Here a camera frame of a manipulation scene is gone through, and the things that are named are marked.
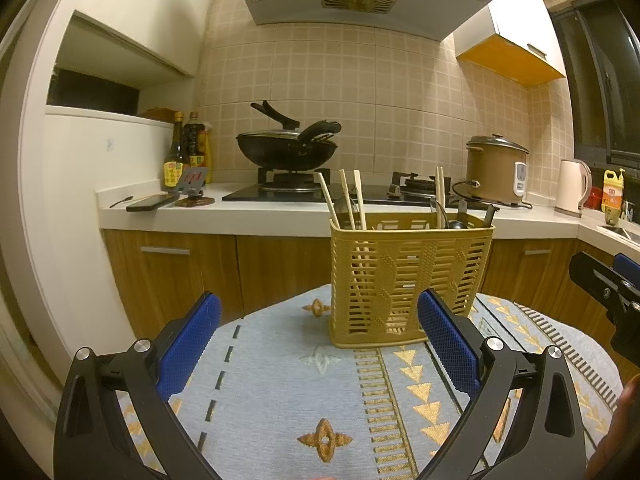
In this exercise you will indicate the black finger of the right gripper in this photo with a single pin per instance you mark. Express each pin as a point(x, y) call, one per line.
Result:
point(616, 288)

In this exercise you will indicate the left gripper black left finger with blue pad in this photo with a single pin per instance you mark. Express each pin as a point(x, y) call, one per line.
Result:
point(91, 438)

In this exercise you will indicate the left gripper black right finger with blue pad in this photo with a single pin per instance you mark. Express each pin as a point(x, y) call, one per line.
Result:
point(546, 437)

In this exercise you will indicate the translucent grey plastic spoon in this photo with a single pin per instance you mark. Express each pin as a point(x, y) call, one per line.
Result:
point(489, 215)

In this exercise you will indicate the metal utensil handle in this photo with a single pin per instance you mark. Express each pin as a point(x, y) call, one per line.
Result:
point(462, 217)

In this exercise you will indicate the wooden chopstick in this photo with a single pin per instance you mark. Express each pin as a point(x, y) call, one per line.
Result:
point(347, 199)
point(358, 186)
point(440, 197)
point(329, 202)

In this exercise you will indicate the black ladle spoon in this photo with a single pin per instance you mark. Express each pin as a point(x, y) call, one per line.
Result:
point(342, 215)

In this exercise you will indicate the person's hand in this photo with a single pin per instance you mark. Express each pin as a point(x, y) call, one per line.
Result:
point(620, 423)

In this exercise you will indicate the yellow detergent bottle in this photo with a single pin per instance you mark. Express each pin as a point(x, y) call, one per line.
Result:
point(612, 196)

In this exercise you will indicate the white electric kettle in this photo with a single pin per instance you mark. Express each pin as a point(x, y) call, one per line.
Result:
point(574, 187)

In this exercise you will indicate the wooden base cabinets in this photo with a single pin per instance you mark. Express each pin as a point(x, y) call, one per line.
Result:
point(160, 275)

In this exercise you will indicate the patterned light blue tablecloth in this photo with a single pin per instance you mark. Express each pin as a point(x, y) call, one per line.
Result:
point(272, 398)

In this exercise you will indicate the brown rice cooker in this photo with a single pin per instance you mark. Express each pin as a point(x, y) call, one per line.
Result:
point(496, 169)

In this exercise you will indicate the white countertop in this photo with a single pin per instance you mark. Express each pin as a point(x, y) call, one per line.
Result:
point(312, 219)

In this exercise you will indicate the yellow plastic utensil basket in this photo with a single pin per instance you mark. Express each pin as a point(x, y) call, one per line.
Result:
point(378, 274)

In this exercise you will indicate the black smartphone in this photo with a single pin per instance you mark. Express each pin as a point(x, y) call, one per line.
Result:
point(152, 203)

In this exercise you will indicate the small phone stand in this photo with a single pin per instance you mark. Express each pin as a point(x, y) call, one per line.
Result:
point(189, 189)

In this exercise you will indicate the dark soy sauce bottle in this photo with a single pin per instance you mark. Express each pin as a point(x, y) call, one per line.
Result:
point(177, 158)

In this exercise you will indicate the white upper cabinet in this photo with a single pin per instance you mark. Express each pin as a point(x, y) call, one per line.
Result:
point(513, 38)

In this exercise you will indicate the black wok with lid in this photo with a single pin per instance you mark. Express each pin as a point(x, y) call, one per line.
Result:
point(287, 148)

